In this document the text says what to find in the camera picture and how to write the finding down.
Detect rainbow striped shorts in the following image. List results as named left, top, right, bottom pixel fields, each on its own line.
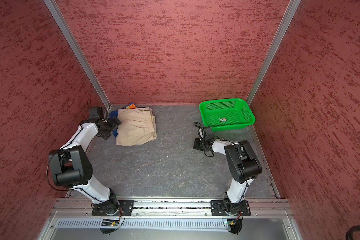
left=110, top=103, right=137, bottom=121

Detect beige shorts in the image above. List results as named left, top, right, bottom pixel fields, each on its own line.
left=116, top=107, right=157, bottom=146

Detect green plastic basket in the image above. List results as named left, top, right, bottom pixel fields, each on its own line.
left=199, top=98, right=256, bottom=132

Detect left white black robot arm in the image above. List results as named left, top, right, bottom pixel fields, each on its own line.
left=46, top=118, right=122, bottom=216

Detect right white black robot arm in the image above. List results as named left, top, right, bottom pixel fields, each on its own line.
left=193, top=122, right=263, bottom=217

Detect right base connector board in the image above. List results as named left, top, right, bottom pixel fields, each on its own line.
left=227, top=220, right=243, bottom=235

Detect base connector board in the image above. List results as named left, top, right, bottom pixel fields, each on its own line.
left=227, top=220, right=243, bottom=235
left=101, top=219, right=120, bottom=228

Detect left base connector board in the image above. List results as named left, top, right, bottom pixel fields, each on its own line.
left=101, top=219, right=120, bottom=228

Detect white perforated vent strip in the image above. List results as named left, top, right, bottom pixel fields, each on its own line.
left=56, top=219, right=228, bottom=230

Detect left aluminium corner post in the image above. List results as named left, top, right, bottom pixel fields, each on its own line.
left=44, top=0, right=111, bottom=110

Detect aluminium corner post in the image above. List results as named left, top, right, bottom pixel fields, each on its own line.
left=246, top=0, right=301, bottom=106
left=44, top=0, right=111, bottom=110

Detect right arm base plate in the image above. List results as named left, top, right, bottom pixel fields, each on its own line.
left=210, top=199, right=251, bottom=217

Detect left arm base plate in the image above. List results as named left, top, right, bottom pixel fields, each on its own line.
left=92, top=200, right=135, bottom=216

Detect aluminium front rail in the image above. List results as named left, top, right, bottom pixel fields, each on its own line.
left=49, top=197, right=295, bottom=219

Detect right aluminium corner post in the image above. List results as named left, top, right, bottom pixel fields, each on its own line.
left=246, top=0, right=301, bottom=106

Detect black cable bottom right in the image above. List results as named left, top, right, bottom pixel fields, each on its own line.
left=345, top=224, right=360, bottom=240

